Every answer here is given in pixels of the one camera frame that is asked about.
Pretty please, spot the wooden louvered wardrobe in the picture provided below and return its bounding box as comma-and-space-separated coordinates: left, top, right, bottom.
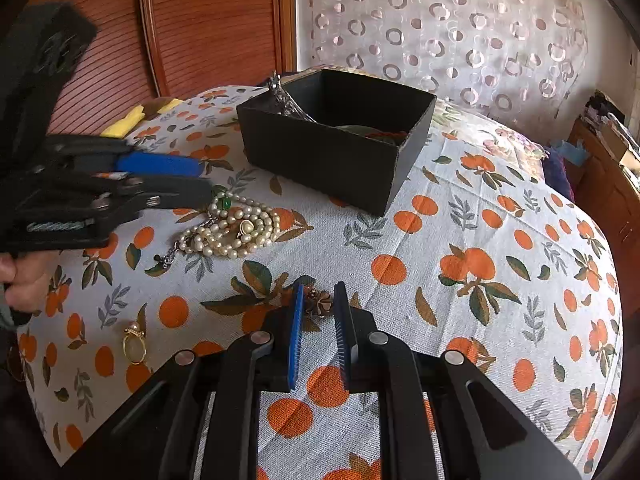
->
27, 0, 296, 134

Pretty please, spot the yellow striped plush toy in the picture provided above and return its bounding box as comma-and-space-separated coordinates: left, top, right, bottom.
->
100, 96, 182, 139

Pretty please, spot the orange print table cloth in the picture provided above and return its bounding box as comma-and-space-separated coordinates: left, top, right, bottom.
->
18, 87, 623, 479

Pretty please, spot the dark blue blanket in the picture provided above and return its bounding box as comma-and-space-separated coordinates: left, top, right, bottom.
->
542, 148, 575, 202

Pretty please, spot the person's left hand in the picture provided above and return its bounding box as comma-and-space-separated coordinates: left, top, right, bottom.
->
1, 252, 58, 313

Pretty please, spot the bronze flower brooch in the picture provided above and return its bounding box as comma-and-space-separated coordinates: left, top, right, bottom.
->
304, 287, 332, 318

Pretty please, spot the wooden side cabinet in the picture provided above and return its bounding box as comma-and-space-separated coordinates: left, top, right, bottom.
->
568, 118, 640, 318

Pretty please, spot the pile of papers and boxes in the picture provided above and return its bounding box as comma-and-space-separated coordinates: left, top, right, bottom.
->
582, 90, 639, 177

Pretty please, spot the sheer circle pattern curtain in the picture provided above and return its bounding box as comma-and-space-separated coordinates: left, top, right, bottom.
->
298, 0, 588, 134

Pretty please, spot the gold pearl ring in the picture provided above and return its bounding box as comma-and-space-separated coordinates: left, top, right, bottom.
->
121, 320, 149, 366

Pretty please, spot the white pearl necklace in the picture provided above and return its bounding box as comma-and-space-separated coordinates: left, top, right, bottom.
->
177, 190, 283, 261

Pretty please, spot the black open jewelry box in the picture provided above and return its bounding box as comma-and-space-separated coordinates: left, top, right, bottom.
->
236, 68, 436, 217

